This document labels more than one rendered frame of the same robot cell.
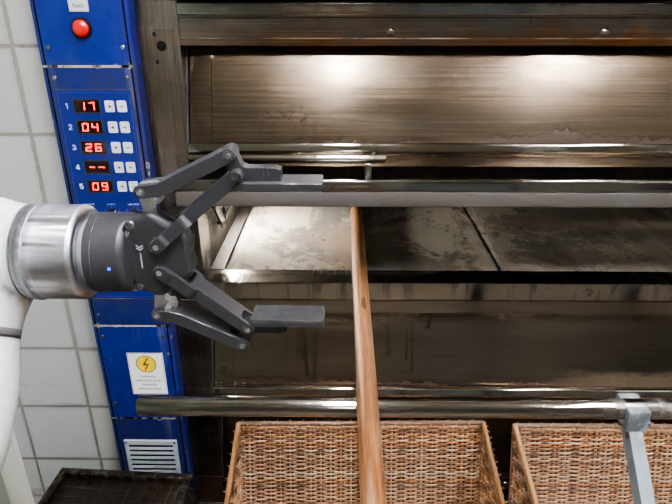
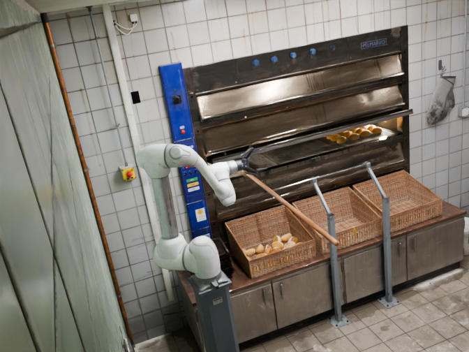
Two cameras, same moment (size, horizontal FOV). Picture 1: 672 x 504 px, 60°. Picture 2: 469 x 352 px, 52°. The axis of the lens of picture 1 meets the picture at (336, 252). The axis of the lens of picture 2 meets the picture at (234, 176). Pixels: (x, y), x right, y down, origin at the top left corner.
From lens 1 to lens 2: 2.75 m
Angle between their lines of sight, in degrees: 17
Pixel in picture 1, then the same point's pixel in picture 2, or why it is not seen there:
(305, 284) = (235, 179)
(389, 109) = (248, 133)
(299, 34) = (226, 121)
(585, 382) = (305, 186)
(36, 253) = (232, 166)
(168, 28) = (199, 127)
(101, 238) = (239, 163)
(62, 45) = (179, 136)
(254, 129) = (220, 144)
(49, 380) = not seen: hidden behind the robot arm
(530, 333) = (289, 178)
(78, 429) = not seen: hidden behind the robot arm
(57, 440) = not seen: hidden behind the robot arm
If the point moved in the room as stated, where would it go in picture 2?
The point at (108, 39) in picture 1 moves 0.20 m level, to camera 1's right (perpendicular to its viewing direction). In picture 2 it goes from (188, 133) to (213, 126)
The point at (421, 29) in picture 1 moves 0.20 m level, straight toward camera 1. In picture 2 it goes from (251, 115) to (258, 120)
